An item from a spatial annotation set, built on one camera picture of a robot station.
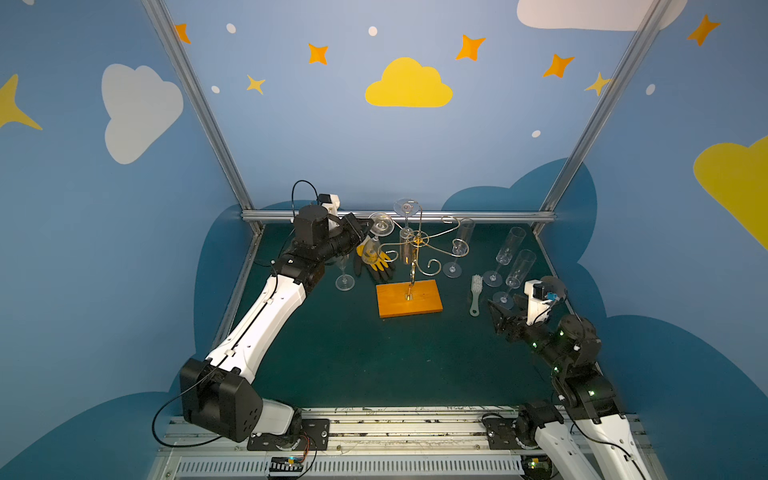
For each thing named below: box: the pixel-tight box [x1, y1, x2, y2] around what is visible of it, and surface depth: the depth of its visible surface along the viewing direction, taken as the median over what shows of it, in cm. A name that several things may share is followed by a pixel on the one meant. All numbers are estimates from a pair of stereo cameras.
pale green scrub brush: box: [469, 274, 483, 317], surface depth 104 cm
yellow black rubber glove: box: [354, 245, 395, 282], surface depth 108 cm
